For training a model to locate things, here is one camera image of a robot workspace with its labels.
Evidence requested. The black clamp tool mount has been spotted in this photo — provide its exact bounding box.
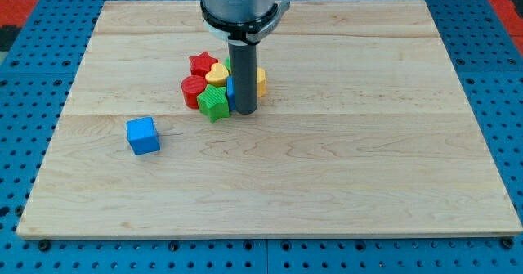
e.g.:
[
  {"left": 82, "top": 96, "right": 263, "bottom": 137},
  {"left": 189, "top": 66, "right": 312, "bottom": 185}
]
[{"left": 200, "top": 0, "right": 291, "bottom": 46}]

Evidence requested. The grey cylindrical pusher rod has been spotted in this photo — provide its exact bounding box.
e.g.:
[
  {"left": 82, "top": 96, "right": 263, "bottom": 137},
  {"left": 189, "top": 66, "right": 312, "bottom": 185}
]
[{"left": 228, "top": 43, "right": 257, "bottom": 115}]

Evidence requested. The green circle block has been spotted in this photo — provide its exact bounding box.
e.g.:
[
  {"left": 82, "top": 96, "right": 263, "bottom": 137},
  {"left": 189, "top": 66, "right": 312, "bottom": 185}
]
[{"left": 223, "top": 57, "right": 232, "bottom": 74}]

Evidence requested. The yellow hexagon block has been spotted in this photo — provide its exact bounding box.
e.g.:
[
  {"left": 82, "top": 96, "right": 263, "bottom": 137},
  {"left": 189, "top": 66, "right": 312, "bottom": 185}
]
[{"left": 257, "top": 67, "right": 266, "bottom": 97}]

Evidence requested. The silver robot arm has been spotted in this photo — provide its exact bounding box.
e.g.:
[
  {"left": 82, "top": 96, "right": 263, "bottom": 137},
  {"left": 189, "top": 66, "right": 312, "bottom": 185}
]
[{"left": 200, "top": 0, "right": 291, "bottom": 115}]

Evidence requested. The yellow heart block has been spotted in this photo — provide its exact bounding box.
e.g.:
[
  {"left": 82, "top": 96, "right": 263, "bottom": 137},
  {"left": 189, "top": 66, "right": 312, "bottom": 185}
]
[{"left": 205, "top": 63, "right": 230, "bottom": 87}]

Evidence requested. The blue block behind rod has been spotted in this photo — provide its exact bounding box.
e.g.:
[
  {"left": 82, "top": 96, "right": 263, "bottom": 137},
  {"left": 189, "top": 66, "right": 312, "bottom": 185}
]
[{"left": 226, "top": 76, "right": 236, "bottom": 112}]

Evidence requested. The red star block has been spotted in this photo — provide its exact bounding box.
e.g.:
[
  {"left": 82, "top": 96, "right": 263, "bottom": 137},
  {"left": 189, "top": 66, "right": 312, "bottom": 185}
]
[{"left": 189, "top": 52, "right": 219, "bottom": 77}]

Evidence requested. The green star block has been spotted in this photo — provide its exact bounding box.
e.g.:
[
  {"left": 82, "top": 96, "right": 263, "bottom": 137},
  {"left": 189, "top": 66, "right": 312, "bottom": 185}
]
[{"left": 197, "top": 84, "right": 230, "bottom": 123}]

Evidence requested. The red cylinder block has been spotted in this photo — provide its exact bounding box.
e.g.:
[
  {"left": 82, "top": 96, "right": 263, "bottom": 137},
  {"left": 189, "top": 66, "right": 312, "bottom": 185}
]
[{"left": 181, "top": 75, "right": 207, "bottom": 109}]

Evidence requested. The blue cube block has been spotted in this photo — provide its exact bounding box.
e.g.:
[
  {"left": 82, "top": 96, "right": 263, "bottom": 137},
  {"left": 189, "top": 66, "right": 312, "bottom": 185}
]
[{"left": 126, "top": 117, "right": 160, "bottom": 155}]

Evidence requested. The wooden board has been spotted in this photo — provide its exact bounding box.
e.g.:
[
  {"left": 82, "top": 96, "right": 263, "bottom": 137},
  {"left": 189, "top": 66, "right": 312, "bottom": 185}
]
[{"left": 17, "top": 0, "right": 522, "bottom": 240}]

